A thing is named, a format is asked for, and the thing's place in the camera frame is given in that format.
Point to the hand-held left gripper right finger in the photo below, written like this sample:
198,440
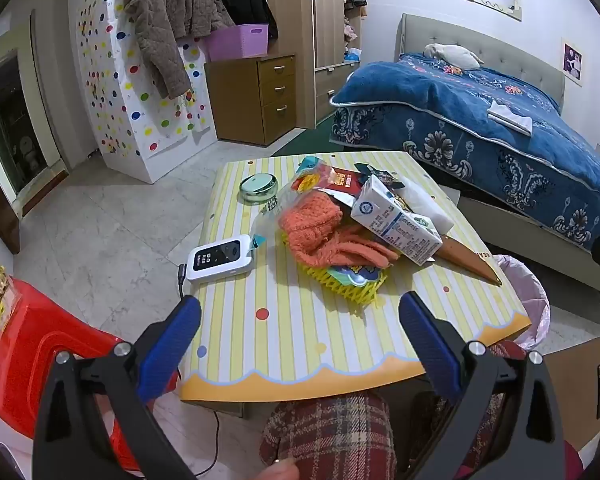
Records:
430,345

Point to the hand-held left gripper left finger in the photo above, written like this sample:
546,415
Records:
172,345

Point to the trash bin with pink bag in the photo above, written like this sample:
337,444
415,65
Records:
527,280

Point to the white blue milk carton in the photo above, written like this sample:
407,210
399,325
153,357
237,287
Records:
395,225

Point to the dark printed packet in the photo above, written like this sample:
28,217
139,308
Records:
380,172

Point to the teal wrapper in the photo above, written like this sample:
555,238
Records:
312,162

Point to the person's left hand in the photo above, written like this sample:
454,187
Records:
281,471

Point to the white pocket device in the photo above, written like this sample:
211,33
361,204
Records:
220,260

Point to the yellow foam fruit net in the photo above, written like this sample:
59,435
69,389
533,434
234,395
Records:
350,289

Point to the blue cartoon sticker card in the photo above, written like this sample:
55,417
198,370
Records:
355,275

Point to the red plastic stool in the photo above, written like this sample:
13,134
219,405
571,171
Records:
25,350

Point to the brown wooden board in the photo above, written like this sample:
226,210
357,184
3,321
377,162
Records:
575,385

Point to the orange knitted glove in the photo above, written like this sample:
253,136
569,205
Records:
315,225

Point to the clear plastic bag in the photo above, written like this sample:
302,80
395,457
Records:
272,207

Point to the green round tin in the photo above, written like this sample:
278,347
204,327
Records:
257,187

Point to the red snack packet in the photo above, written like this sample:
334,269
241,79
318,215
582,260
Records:
342,180

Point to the white polka-dot cabinet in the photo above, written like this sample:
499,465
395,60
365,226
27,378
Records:
145,110

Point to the white folded cloth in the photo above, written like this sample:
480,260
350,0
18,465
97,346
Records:
510,117

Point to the green rug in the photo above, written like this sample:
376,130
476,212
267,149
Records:
300,136

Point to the brown drawer cabinet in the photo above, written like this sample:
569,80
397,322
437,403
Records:
260,100

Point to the dark glass door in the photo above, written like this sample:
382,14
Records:
10,120

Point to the white pillow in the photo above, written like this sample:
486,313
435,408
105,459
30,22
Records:
455,55

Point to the purple plastic basket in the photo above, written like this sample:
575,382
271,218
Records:
237,40

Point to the brown quilted jacket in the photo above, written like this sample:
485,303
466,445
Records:
165,15

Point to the wooden wardrobe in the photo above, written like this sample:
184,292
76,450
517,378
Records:
330,25

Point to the small wall photo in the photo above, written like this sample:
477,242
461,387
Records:
572,60

